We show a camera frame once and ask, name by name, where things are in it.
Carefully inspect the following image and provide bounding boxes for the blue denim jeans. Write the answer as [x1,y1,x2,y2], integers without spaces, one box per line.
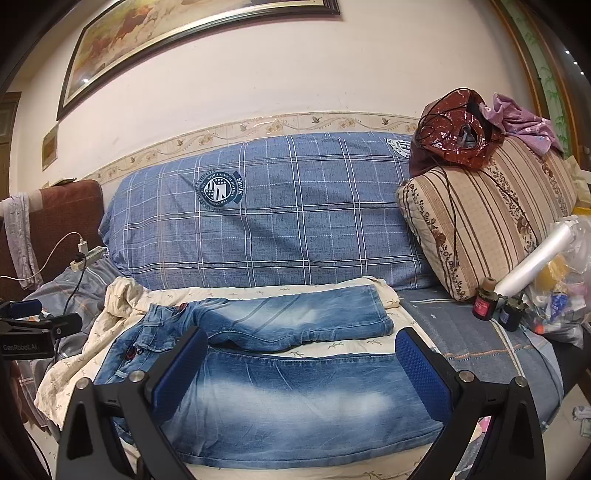
[95,285,441,469]

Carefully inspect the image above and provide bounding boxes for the grey patterned bedsheet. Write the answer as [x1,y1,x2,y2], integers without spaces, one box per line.
[27,257,567,428]

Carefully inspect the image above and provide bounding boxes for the cream floral quilt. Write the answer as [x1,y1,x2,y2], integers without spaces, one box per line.
[35,277,441,479]

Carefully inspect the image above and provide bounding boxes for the white power strip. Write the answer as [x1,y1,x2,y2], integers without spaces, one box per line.
[70,246,108,271]

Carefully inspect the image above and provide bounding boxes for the grey hanging cloth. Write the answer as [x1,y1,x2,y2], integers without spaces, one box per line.
[1,192,43,290]

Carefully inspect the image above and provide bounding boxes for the brown headboard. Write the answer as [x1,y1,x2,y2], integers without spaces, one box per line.
[1,180,104,301]

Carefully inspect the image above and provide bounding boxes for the dark blue label bottle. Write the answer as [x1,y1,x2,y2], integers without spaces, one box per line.
[499,297,526,332]

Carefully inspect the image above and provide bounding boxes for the red label bottle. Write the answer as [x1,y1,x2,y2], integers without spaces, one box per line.
[473,277,499,321]

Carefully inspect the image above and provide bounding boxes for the wooden cabinet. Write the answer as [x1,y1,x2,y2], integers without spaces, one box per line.
[0,92,21,200]

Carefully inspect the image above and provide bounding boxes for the blue plaid pillow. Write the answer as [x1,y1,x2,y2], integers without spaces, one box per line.
[99,132,436,290]

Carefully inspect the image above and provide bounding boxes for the beige striped floral pillow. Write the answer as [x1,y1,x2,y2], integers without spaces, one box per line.
[397,137,577,301]

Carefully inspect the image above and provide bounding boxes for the framed horse painting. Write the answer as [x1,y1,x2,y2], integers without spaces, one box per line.
[56,0,339,121]

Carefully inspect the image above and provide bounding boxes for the purple cloth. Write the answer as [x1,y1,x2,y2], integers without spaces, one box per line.
[480,93,564,157]

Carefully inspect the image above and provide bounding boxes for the dark red plastic bag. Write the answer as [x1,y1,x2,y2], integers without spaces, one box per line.
[409,88,504,177]

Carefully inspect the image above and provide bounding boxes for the white charger cable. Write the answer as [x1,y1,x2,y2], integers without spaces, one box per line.
[0,231,90,282]

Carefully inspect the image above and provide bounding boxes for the black power cable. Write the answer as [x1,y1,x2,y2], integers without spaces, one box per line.
[62,257,89,319]

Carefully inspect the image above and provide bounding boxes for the small wall picture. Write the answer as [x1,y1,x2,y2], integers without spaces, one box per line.
[41,124,58,171]

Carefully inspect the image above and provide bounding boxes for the black cord on pillow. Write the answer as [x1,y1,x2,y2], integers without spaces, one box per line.
[414,87,532,278]

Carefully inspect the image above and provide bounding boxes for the green floral door frame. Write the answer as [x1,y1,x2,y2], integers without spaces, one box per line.
[491,1,580,156]

